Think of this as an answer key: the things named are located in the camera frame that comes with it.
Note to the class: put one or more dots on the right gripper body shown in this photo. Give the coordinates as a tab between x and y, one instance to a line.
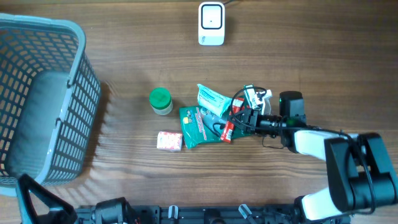
251	112

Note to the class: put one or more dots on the red white snack bar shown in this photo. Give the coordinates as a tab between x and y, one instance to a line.
229	127

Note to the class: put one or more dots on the white teal pouch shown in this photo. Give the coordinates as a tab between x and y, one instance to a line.
213	101

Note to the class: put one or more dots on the green 3M gloves package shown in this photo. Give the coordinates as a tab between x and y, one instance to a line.
201	126

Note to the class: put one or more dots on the red white patterned box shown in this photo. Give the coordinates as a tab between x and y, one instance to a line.
169	141

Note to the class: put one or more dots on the green lid jar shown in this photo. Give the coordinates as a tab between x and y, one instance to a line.
161	101

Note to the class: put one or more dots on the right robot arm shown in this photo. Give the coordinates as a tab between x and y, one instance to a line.
360	174

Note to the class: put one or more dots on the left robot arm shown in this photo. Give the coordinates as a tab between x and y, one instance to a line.
62	208

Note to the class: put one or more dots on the white barcode scanner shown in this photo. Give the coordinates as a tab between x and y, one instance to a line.
211	23

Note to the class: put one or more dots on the grey plastic shopping basket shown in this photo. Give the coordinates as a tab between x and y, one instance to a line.
49	99

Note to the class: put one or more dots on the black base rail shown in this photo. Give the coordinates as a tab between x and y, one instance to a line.
217	214

